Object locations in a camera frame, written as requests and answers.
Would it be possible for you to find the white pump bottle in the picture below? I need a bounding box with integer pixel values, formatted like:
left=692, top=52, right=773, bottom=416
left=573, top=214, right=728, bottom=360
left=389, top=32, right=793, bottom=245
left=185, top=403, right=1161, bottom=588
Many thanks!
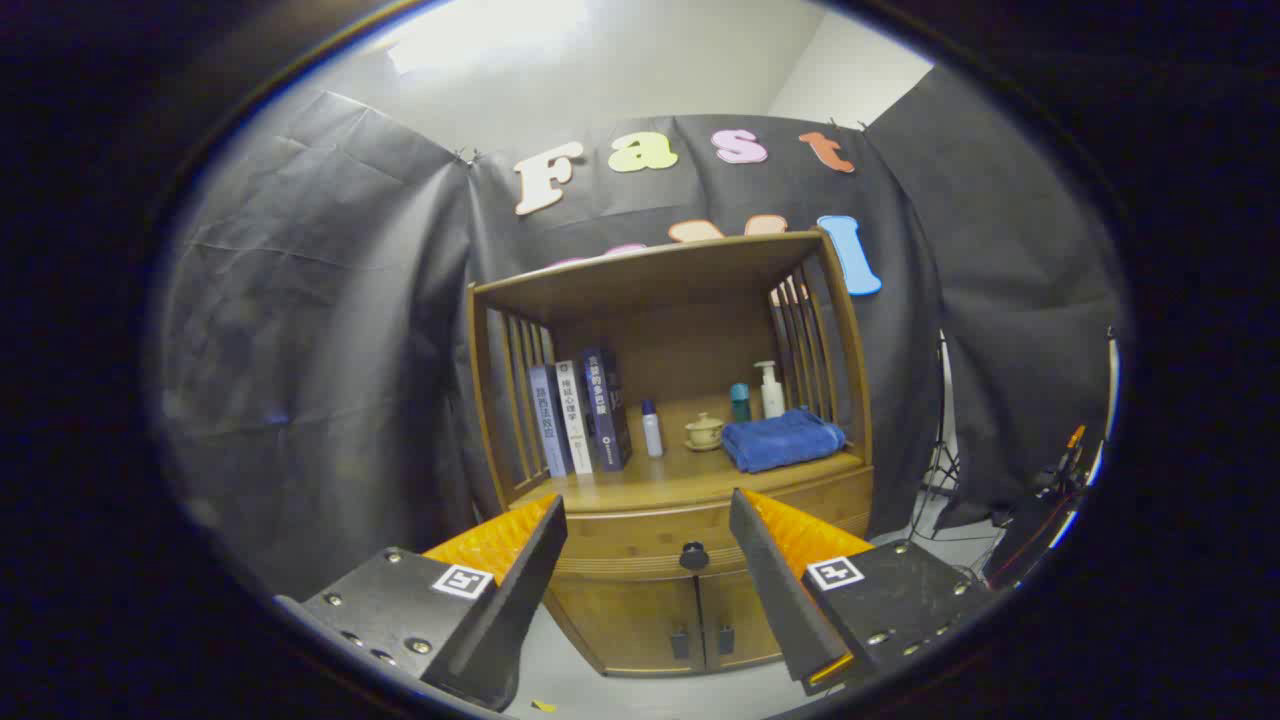
left=754, top=361, right=786, bottom=420

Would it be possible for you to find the black backdrop cloth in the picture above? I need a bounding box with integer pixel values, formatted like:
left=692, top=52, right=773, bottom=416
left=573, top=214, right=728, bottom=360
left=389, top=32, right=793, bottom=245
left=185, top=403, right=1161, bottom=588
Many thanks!
left=155, top=65, right=1131, bottom=601

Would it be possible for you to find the dark equipment with orange part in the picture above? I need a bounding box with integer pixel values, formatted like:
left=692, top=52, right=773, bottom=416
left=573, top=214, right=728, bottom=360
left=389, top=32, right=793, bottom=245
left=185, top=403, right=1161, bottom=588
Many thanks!
left=985, top=425, right=1096, bottom=591

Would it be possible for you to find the wooden drawer with black knob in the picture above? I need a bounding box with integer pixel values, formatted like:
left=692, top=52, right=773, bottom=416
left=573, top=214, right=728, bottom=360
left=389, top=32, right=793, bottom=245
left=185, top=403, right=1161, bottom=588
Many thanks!
left=545, top=466, right=877, bottom=583

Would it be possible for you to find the wooden countertop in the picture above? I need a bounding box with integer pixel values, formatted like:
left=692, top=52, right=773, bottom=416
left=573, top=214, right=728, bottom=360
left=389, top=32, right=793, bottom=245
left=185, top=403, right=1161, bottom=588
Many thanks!
left=510, top=395, right=866, bottom=513

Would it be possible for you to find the dark navy book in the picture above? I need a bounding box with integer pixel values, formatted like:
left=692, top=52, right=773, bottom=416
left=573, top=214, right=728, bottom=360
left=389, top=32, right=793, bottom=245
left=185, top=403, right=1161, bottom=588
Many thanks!
left=580, top=346, right=633, bottom=472

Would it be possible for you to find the narrow wooden cabinet door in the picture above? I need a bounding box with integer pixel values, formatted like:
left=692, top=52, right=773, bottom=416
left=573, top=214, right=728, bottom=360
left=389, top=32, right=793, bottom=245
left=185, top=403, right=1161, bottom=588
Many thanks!
left=697, top=570, right=786, bottom=669

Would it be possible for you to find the folded blue towel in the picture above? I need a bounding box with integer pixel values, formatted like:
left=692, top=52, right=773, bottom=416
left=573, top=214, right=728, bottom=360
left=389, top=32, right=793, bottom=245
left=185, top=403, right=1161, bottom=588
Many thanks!
left=721, top=408, right=848, bottom=474

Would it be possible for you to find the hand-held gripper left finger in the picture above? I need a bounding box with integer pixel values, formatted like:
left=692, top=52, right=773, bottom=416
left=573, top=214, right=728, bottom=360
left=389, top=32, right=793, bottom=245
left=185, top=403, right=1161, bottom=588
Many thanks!
left=275, top=493, right=568, bottom=711

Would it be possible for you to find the light blue book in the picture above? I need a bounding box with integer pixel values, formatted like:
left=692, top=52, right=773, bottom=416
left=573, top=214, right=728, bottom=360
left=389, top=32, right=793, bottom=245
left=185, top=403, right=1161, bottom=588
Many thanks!
left=528, top=365, right=576, bottom=478

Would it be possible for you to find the wooden cabinet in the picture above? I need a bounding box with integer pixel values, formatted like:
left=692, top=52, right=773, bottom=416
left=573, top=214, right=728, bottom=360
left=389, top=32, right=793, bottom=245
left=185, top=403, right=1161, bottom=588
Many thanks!
left=466, top=230, right=878, bottom=679

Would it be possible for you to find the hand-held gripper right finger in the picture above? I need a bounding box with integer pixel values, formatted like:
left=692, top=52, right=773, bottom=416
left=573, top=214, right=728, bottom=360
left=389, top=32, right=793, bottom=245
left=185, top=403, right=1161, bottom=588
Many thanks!
left=729, top=488, right=1001, bottom=697

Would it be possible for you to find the wide wooden cabinet door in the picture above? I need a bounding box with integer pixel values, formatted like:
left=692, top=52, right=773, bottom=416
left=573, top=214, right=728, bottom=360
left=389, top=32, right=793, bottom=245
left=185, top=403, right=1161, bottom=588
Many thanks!
left=548, top=578, right=706, bottom=676

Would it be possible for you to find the white book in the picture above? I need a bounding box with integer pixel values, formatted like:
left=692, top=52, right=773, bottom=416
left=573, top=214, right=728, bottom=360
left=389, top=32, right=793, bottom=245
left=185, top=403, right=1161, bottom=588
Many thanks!
left=555, top=360, right=596, bottom=474

